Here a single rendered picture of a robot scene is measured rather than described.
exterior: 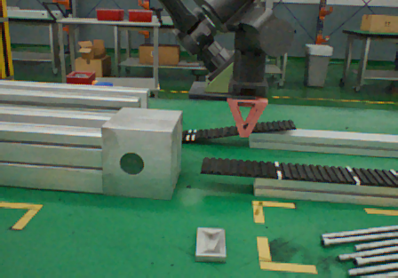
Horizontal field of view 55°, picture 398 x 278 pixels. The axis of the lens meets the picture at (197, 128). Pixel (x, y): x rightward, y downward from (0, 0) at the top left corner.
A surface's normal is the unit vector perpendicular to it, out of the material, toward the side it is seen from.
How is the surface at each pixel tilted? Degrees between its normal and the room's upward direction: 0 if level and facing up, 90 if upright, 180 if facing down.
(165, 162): 90
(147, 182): 90
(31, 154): 90
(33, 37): 90
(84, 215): 0
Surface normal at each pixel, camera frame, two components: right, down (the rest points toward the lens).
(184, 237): 0.04, -0.95
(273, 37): 0.26, 0.30
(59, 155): -0.09, 0.29
